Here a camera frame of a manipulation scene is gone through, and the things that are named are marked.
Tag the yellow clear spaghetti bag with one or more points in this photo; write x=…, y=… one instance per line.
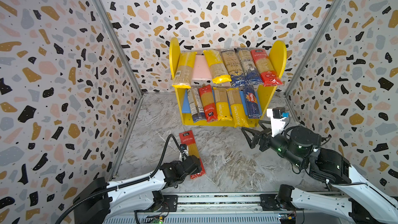
x=184, y=73

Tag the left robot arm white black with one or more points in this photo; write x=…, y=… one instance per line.
x=101, y=200

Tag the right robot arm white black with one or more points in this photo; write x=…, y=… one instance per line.
x=362, y=202

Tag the red yellow spaghetti bag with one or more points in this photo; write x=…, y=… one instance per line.
x=208, y=103

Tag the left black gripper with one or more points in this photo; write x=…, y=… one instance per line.
x=196, y=170

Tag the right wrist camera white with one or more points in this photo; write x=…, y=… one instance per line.
x=279, y=119

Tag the blue yellow spaghetti bag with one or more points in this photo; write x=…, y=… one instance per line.
x=234, y=68

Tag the clear label spaghetti bag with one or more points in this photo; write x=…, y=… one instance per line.
x=195, y=105

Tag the blue Barilla spaghetti box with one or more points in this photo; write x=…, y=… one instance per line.
x=253, y=111

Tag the yellow Pastatime bag large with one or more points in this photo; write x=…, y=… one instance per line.
x=222, y=104

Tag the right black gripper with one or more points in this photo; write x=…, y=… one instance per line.
x=266, y=138

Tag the blue portrait spaghetti bag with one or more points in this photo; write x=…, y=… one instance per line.
x=250, y=70

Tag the yellow shelf pink blue boards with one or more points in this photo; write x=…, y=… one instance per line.
x=226, y=88

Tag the metal base rail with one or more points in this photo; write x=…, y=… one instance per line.
x=224, y=208

